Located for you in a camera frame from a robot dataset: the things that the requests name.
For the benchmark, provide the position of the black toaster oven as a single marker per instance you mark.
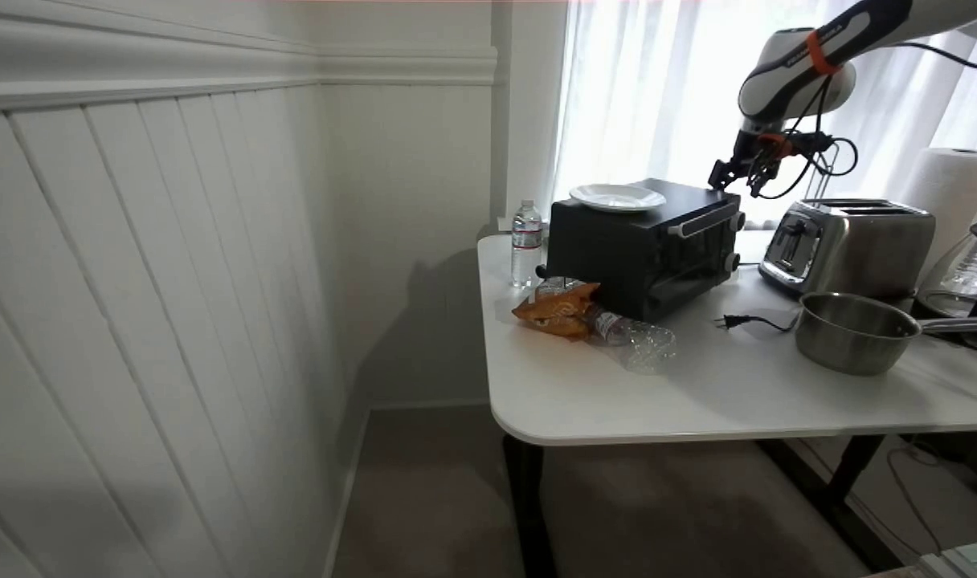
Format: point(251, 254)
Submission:
point(646, 263)

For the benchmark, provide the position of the orange snack bag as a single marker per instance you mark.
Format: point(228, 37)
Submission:
point(563, 313)

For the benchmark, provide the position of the black table frame legs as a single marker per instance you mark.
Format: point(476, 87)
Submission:
point(806, 509)

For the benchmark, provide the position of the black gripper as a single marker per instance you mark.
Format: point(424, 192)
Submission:
point(755, 162)

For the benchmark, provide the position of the silver pot with handle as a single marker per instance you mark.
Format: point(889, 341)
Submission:
point(863, 336)

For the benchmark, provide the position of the small water bottle by wall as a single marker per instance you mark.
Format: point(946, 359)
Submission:
point(524, 244)

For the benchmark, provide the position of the wire paper towel holder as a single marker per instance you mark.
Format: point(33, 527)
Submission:
point(820, 174)

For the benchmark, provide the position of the white plate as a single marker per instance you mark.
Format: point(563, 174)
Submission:
point(618, 196)

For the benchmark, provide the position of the black glass electric kettle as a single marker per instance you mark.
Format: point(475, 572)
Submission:
point(952, 289)

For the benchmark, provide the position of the clear crumpled plastic bag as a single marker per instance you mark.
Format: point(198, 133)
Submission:
point(633, 341)

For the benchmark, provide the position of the white paper towel roll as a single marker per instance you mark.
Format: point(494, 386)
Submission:
point(946, 188)

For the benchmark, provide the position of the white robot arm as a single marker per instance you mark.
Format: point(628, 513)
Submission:
point(809, 73)

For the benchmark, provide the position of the silver two-slot toaster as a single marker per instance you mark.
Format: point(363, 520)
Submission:
point(851, 244)

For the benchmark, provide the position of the white sheer curtain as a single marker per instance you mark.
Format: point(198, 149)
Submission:
point(649, 92)

